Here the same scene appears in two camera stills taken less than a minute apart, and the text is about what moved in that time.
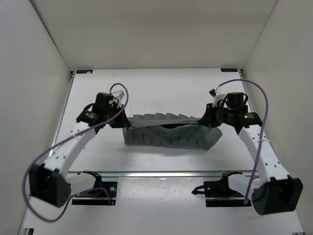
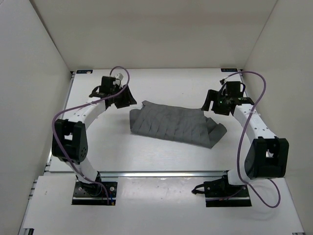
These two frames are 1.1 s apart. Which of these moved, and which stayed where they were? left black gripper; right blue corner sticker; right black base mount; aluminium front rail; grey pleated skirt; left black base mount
Moved: left black gripper; grey pleated skirt
Stayed: right blue corner sticker; right black base mount; aluminium front rail; left black base mount
